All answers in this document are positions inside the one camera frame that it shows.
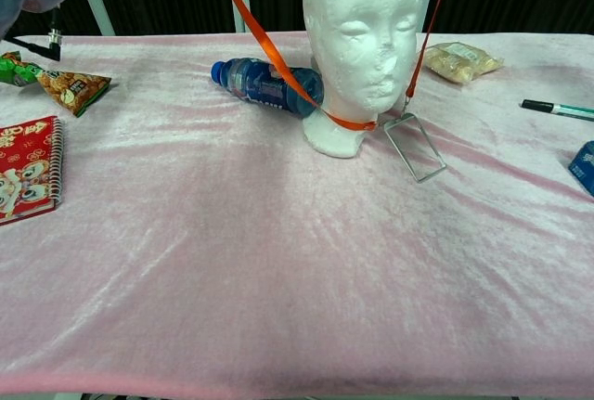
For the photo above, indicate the clear badge holder frame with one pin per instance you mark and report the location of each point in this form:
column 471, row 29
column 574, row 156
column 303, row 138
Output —
column 432, row 174

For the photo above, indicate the white foam mannequin head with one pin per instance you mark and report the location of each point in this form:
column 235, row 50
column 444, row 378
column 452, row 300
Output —
column 362, row 24

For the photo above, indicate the blue water bottle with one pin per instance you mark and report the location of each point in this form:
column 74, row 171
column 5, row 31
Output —
column 241, row 77

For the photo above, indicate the pink velvet table cloth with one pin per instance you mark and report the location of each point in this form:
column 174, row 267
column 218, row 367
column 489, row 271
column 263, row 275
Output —
column 185, row 279

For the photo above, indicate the clear bag beige snacks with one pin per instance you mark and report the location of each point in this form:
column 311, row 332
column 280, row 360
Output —
column 459, row 63

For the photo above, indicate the green orange snack bag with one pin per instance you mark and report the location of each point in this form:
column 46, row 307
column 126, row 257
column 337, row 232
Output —
column 69, row 86

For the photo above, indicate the green marker black cap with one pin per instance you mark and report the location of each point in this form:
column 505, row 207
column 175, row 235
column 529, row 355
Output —
column 538, row 105

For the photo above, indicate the red spiral notebook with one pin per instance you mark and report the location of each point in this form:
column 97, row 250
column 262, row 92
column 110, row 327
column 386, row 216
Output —
column 28, row 168

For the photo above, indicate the blue cookie box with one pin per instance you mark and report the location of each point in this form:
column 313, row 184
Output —
column 584, row 168

